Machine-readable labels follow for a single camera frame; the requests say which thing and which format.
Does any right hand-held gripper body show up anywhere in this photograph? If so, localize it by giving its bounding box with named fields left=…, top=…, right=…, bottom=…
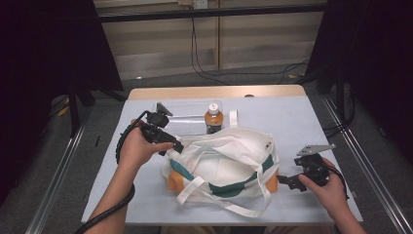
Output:
left=293, top=143, right=337, bottom=189

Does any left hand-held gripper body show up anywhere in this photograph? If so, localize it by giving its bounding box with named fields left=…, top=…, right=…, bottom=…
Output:
left=139, top=101, right=179, bottom=148

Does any white green orange tote bag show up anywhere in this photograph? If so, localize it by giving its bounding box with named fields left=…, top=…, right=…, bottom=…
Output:
left=161, top=109, right=281, bottom=218

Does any person's left hand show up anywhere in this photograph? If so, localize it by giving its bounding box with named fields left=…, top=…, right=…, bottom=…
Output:
left=118, top=118, right=175, bottom=171

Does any person's right hand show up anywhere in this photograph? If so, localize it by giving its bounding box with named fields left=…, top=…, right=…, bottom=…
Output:
left=297, top=157, right=351, bottom=216

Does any orange drink bottle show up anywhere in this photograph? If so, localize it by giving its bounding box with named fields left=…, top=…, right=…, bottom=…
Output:
left=204, top=102, right=225, bottom=136

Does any pale blue table mat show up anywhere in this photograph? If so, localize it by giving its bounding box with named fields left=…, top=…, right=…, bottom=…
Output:
left=81, top=95, right=363, bottom=226

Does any wooden table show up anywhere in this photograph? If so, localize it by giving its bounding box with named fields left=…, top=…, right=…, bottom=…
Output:
left=128, top=84, right=307, bottom=101

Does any black curtain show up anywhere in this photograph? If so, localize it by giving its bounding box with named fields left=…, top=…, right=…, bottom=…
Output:
left=305, top=0, right=413, bottom=165
left=0, top=0, right=125, bottom=207

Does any black horizontal bar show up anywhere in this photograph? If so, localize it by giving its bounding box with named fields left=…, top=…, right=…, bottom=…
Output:
left=96, top=3, right=327, bottom=23

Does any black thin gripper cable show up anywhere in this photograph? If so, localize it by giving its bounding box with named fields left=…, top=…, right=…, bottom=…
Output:
left=326, top=165, right=351, bottom=200

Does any metal floor rail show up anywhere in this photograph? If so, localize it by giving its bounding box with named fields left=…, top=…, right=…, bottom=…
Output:
left=320, top=95, right=413, bottom=234
left=24, top=106, right=93, bottom=234

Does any black hanging wall cable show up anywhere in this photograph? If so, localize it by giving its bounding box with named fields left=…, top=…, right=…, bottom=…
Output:
left=190, top=17, right=230, bottom=87

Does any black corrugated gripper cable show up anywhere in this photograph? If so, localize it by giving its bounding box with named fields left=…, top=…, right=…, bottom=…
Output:
left=73, top=110, right=154, bottom=234

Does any black floor cable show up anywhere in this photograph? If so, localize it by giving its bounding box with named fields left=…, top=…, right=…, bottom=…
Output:
left=207, top=58, right=310, bottom=85

